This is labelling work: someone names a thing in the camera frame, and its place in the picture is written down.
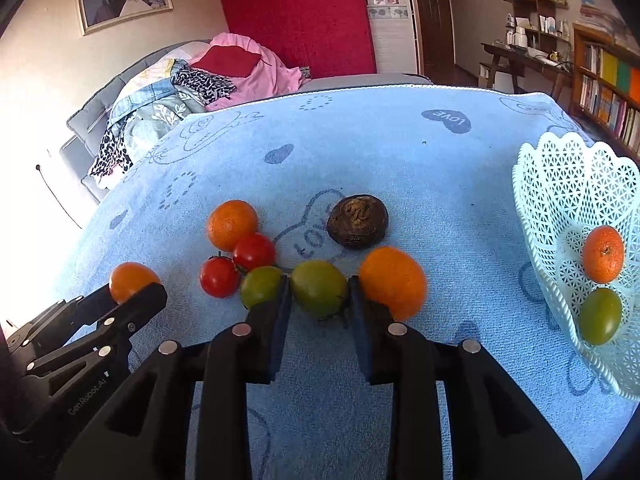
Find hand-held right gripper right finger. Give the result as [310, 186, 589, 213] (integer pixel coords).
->
[348, 276, 583, 480]

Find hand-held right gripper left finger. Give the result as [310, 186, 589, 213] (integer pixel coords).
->
[55, 274, 293, 480]

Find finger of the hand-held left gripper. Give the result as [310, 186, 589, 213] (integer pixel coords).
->
[22, 282, 169, 386]
[4, 286, 115, 352]

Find green tomato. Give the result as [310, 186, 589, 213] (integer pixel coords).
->
[290, 259, 349, 320]
[240, 266, 285, 311]
[578, 287, 624, 346]

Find orange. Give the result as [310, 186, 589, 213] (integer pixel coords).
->
[359, 246, 427, 322]
[207, 200, 259, 253]
[581, 225, 626, 285]

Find red tomato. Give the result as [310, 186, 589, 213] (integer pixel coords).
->
[232, 232, 277, 272]
[199, 255, 241, 299]

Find brown wrinkled passion fruit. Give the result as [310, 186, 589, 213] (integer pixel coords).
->
[327, 195, 388, 250]

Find pale blue plastic lattice basket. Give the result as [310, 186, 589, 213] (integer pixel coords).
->
[512, 130, 640, 402]

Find leopard print cloth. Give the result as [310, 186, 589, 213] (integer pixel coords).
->
[89, 127, 134, 191]
[172, 67, 237, 107]

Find blue printed towel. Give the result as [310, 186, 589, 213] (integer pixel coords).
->
[50, 85, 640, 480]

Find pile of bedding clothes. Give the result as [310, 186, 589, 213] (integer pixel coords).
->
[59, 39, 213, 206]

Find floral grey quilt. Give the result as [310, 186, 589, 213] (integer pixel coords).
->
[107, 92, 208, 161]

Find blue yellow patchwork cloth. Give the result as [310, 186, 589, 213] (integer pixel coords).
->
[112, 57, 191, 111]

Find pink blanket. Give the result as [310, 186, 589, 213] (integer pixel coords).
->
[190, 32, 313, 112]

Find grey bed mattress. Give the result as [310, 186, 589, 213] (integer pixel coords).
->
[295, 72, 433, 96]

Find red pillow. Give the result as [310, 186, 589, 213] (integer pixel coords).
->
[190, 45, 262, 78]

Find framed wedding photo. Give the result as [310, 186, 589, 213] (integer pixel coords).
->
[76, 0, 174, 37]

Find red upright mattress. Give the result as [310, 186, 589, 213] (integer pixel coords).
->
[218, 0, 377, 81]

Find wooden desk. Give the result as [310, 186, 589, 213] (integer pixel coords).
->
[479, 42, 573, 106]

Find dark wooden door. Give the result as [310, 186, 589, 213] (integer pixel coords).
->
[412, 0, 456, 78]

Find floral sticker strip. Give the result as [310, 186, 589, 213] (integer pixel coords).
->
[367, 5, 411, 20]

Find wooden bookcase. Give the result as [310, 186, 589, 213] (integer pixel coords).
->
[570, 22, 640, 161]

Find rows of shelved books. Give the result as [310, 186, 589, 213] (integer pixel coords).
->
[580, 45, 640, 151]

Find wooden desktop shelf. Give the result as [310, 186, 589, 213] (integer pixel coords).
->
[504, 0, 572, 51]

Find stack of books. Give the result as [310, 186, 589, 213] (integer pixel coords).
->
[575, 0, 636, 48]

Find black wall cable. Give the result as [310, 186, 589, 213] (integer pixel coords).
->
[36, 162, 83, 231]

